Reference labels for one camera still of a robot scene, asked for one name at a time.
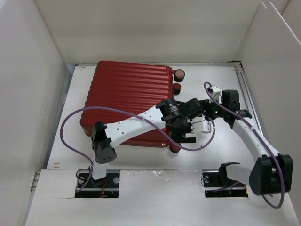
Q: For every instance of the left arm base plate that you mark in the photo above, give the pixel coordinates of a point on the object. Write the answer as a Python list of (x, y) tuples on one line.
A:
[(104, 188)]

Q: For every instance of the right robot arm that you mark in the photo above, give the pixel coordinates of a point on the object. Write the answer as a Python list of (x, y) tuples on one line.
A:
[(272, 171)]

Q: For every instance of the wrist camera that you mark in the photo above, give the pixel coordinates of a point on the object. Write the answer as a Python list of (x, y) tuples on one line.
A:
[(201, 126), (215, 92)]

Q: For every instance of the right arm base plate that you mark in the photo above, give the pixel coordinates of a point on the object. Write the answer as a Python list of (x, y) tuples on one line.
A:
[(215, 187)]

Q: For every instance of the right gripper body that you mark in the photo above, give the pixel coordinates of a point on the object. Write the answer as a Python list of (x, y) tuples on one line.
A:
[(212, 109)]

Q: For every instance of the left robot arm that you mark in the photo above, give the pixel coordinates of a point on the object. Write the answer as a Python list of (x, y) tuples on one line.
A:
[(106, 137)]

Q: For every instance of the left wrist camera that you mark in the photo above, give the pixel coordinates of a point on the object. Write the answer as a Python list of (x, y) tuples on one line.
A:
[(201, 126)]

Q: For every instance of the red suitcase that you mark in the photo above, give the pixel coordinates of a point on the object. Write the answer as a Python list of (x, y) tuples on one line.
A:
[(132, 73)]

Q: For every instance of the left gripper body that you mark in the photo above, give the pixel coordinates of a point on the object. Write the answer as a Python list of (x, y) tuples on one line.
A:
[(176, 133)]

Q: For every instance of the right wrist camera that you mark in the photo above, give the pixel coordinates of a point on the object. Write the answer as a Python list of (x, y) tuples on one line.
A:
[(215, 92)]

